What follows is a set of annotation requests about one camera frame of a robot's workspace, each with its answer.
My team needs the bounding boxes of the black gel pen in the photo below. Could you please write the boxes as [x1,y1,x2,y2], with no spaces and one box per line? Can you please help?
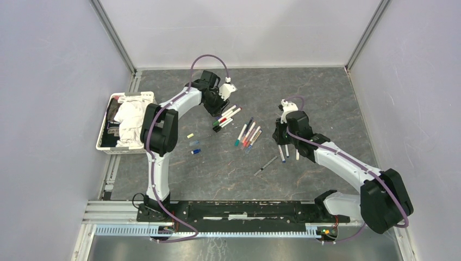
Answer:
[253,156,278,176]

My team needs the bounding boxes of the white plastic basket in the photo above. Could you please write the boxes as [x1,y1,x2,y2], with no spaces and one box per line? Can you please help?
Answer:
[95,91,155,154]

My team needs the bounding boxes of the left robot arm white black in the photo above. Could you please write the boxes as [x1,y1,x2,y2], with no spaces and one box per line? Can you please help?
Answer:
[140,71,237,222]

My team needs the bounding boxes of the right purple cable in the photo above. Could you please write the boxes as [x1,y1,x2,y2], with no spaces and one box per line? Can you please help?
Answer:
[281,95,410,245]

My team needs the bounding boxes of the red cap white marker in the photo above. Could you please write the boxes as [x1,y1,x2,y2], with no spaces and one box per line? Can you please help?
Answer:
[217,117,232,127]

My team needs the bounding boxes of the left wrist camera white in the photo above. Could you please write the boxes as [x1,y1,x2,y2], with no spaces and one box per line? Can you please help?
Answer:
[219,77,237,101]

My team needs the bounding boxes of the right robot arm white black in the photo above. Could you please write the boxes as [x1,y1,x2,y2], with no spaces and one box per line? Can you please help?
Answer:
[272,110,414,234]

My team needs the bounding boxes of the white crumpled cloth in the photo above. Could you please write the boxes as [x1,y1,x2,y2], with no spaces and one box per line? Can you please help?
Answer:
[114,96,154,147]

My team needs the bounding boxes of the black cap white marker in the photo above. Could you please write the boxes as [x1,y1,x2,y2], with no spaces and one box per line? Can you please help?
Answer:
[213,118,233,132]

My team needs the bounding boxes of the red cap pink marker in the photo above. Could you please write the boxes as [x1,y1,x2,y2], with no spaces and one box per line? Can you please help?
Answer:
[240,121,256,150]

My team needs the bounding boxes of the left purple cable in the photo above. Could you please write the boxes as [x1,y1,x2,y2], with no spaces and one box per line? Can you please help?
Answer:
[139,54,231,244]

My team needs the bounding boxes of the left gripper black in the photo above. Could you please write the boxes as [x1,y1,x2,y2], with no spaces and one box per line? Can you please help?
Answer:
[203,88,231,119]

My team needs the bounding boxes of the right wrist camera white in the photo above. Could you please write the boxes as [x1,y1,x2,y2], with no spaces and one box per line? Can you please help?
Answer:
[279,100,299,124]

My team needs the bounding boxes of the purple cable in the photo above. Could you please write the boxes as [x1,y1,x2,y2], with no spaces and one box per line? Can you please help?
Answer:
[281,95,410,245]
[139,54,231,244]

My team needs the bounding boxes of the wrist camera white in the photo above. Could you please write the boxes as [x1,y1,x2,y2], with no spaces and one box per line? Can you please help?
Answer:
[279,100,299,124]
[219,77,237,101]

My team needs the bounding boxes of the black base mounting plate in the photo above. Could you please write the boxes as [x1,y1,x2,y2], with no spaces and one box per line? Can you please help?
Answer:
[136,201,351,233]

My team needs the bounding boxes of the white slotted cable duct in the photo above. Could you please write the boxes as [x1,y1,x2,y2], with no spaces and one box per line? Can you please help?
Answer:
[94,225,325,239]

